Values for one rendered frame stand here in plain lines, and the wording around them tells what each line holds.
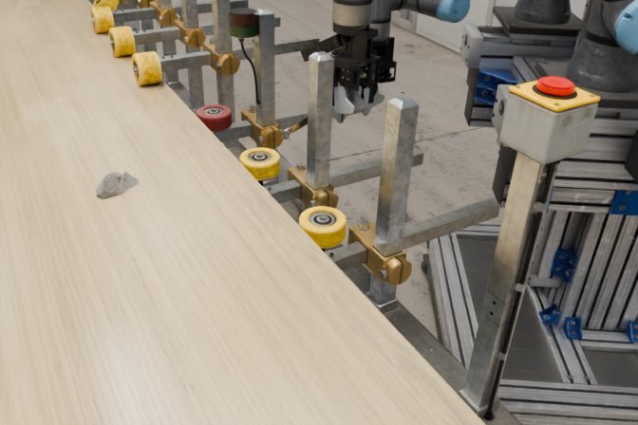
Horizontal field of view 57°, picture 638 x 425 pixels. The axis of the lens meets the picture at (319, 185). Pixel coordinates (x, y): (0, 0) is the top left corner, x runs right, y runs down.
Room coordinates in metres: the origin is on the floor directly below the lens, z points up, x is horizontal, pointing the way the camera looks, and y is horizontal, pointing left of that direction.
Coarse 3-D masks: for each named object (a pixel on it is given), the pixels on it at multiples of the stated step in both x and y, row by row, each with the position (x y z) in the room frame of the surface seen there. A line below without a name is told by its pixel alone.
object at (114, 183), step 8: (104, 176) 0.93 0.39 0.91; (112, 176) 0.91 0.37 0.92; (120, 176) 0.92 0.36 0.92; (128, 176) 0.93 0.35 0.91; (136, 176) 0.94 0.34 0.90; (104, 184) 0.89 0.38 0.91; (112, 184) 0.90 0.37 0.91; (120, 184) 0.90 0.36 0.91; (128, 184) 0.91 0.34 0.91; (136, 184) 0.92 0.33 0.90; (104, 192) 0.87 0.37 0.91; (112, 192) 0.88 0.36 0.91; (120, 192) 0.88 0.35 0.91
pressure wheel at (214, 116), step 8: (216, 104) 1.29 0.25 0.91; (200, 112) 1.24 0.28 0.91; (208, 112) 1.25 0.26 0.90; (216, 112) 1.24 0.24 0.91; (224, 112) 1.24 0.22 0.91; (208, 120) 1.21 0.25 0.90; (216, 120) 1.21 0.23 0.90; (224, 120) 1.22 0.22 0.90; (208, 128) 1.21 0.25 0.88; (216, 128) 1.21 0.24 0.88; (224, 128) 1.22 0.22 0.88
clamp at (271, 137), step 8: (248, 112) 1.33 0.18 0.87; (248, 120) 1.30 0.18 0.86; (256, 128) 1.26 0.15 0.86; (264, 128) 1.24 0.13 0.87; (272, 128) 1.24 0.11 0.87; (256, 136) 1.26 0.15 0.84; (264, 136) 1.23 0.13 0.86; (272, 136) 1.23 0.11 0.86; (280, 136) 1.24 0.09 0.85; (264, 144) 1.23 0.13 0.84; (272, 144) 1.23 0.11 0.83; (280, 144) 1.24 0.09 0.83
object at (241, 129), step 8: (288, 112) 1.36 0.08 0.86; (296, 112) 1.36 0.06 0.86; (304, 112) 1.36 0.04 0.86; (360, 112) 1.44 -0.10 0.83; (280, 120) 1.32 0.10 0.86; (288, 120) 1.33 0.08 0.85; (296, 120) 1.34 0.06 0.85; (232, 128) 1.26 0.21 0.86; (240, 128) 1.27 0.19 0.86; (248, 128) 1.28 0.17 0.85; (280, 128) 1.32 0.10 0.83; (216, 136) 1.23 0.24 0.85; (224, 136) 1.24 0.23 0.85; (232, 136) 1.26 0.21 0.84; (240, 136) 1.27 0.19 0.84; (248, 136) 1.28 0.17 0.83
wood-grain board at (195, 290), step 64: (0, 0) 2.21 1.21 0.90; (64, 0) 2.24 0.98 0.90; (0, 64) 1.53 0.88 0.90; (64, 64) 1.55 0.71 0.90; (128, 64) 1.57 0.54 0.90; (0, 128) 1.13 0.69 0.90; (64, 128) 1.14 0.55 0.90; (128, 128) 1.16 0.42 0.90; (192, 128) 1.17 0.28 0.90; (0, 192) 0.88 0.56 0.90; (64, 192) 0.89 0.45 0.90; (128, 192) 0.89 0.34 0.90; (192, 192) 0.90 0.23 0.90; (256, 192) 0.91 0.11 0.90; (0, 256) 0.70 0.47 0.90; (64, 256) 0.70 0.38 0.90; (128, 256) 0.71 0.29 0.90; (192, 256) 0.71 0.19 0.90; (256, 256) 0.72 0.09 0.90; (320, 256) 0.72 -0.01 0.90; (0, 320) 0.57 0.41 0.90; (64, 320) 0.57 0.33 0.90; (128, 320) 0.57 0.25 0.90; (192, 320) 0.58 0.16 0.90; (256, 320) 0.58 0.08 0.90; (320, 320) 0.59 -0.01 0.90; (384, 320) 0.59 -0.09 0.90; (0, 384) 0.46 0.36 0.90; (64, 384) 0.47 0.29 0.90; (128, 384) 0.47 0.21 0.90; (192, 384) 0.47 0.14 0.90; (256, 384) 0.47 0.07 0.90; (320, 384) 0.48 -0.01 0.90; (384, 384) 0.48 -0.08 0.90
